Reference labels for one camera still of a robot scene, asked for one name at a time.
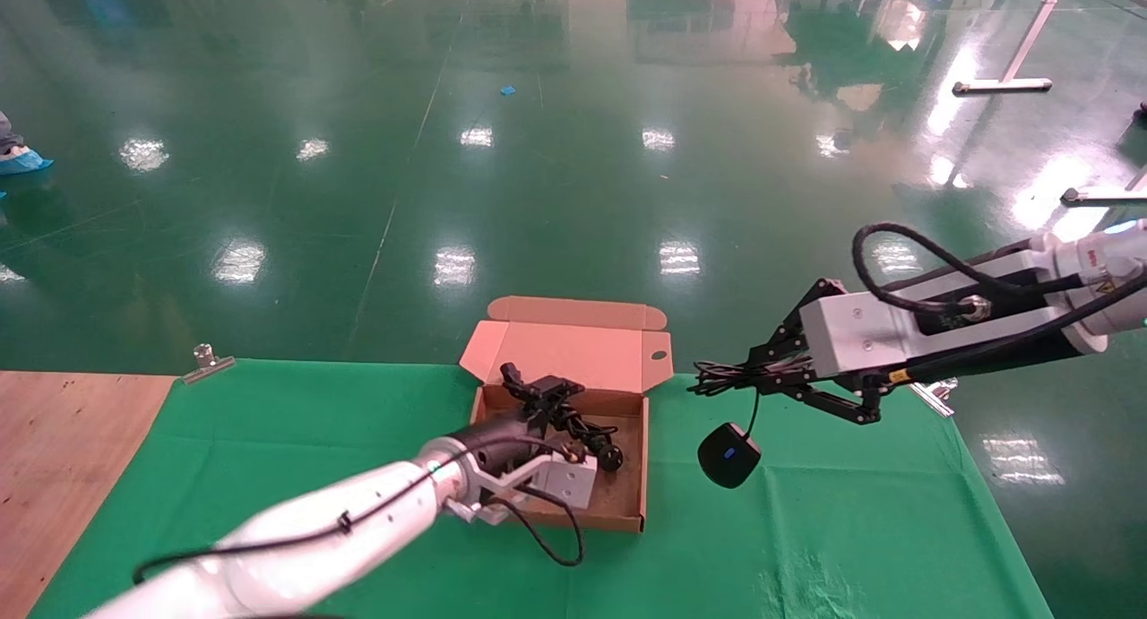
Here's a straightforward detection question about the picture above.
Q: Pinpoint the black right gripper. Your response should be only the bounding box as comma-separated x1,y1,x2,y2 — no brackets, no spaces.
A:
746,279,1091,426

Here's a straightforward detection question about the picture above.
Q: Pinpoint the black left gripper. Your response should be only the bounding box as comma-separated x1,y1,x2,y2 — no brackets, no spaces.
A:
451,377,594,474

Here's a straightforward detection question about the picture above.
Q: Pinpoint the black cord with plug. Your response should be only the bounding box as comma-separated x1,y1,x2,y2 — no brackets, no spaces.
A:
499,361,626,475

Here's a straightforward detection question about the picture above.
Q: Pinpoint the black wired computer mouse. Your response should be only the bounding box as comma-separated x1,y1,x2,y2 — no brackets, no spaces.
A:
686,359,764,490

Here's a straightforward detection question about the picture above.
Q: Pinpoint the open brown cardboard box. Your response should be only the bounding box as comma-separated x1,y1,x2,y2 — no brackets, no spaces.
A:
459,296,674,533

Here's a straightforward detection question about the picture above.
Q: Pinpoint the silver binder clip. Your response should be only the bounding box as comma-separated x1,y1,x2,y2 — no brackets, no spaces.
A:
905,377,960,419
182,342,237,385

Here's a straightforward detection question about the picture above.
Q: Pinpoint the green tablecloth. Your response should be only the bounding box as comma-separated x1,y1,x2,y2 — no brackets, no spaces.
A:
31,359,1056,619

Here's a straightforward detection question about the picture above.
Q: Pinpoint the white adjustable table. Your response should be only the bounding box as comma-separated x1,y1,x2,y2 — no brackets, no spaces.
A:
953,0,1147,208

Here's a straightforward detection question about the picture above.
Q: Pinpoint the blue shoe cover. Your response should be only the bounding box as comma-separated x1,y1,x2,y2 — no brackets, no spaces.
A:
0,147,56,177

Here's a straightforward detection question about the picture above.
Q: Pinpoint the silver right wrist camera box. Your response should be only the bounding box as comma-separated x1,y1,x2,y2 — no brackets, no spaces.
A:
799,250,1042,380

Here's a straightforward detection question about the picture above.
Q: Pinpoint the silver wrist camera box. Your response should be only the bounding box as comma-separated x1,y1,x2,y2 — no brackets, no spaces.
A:
799,250,1042,380
444,449,599,527

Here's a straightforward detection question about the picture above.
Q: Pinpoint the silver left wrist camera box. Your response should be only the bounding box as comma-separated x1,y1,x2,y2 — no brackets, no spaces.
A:
444,449,599,527

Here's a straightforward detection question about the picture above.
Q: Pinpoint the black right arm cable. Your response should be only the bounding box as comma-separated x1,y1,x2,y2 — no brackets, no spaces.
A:
850,221,1147,389

